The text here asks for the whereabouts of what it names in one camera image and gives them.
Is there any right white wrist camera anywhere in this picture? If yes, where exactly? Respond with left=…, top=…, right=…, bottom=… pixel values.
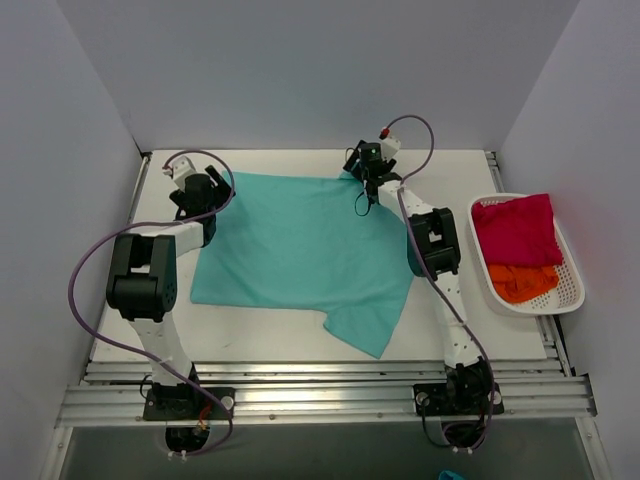
left=379, top=127, right=401, bottom=161

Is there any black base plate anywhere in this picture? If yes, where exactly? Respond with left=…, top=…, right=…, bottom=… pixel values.
left=142, top=383, right=227, bottom=421
left=412, top=383, right=505, bottom=417

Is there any teal object at bottom edge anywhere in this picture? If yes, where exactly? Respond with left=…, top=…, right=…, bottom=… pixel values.
left=437, top=470, right=461, bottom=480

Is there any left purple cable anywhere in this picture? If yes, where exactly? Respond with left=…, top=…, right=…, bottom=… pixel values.
left=68, top=149, right=236, bottom=457

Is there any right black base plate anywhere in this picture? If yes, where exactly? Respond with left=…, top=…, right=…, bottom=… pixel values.
left=412, top=383, right=505, bottom=417

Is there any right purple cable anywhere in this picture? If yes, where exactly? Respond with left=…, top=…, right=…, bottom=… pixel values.
left=382, top=114, right=497, bottom=451

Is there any purple cable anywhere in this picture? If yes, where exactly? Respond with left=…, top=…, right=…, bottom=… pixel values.
left=382, top=114, right=497, bottom=451
left=68, top=149, right=236, bottom=457

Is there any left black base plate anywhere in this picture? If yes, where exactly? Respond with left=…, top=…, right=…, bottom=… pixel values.
left=142, top=383, right=227, bottom=421

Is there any black looped cable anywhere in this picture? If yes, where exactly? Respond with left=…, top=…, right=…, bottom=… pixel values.
left=353, top=184, right=374, bottom=218

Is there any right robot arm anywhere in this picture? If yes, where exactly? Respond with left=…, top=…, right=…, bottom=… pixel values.
left=343, top=136, right=496, bottom=413

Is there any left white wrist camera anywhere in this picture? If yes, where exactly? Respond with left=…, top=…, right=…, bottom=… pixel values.
left=163, top=155, right=197, bottom=186

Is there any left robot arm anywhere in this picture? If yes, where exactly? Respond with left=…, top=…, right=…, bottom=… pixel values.
left=106, top=156, right=232, bottom=419

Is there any teal t-shirt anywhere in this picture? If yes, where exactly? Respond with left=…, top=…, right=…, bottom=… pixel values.
left=190, top=173, right=413, bottom=358

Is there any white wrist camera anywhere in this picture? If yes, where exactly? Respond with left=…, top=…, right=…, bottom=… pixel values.
left=379, top=127, right=401, bottom=161
left=163, top=155, right=197, bottom=186

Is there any orange t-shirt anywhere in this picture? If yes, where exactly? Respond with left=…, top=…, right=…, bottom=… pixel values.
left=488, top=265, right=559, bottom=304

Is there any magenta t-shirt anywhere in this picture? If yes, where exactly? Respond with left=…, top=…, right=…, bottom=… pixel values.
left=471, top=194, right=563, bottom=268

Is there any white plastic basket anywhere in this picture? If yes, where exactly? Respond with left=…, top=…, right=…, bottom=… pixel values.
left=468, top=193, right=585, bottom=317

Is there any aluminium mounting rail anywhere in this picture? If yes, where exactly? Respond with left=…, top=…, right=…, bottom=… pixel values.
left=57, top=357, right=596, bottom=427

